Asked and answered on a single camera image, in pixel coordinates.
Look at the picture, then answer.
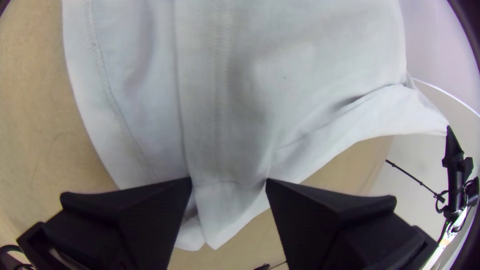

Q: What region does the black cable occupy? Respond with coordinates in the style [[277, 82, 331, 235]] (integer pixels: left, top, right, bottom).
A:
[[0, 244, 28, 270]]

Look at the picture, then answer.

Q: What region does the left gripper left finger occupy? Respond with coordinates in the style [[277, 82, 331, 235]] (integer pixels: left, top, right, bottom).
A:
[[16, 177, 193, 270]]

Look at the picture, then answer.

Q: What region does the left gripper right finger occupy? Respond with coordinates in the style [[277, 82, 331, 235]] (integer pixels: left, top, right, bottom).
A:
[[265, 178, 439, 270]]

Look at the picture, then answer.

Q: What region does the white t-shirt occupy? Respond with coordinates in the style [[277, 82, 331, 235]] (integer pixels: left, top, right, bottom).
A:
[[61, 0, 450, 252]]

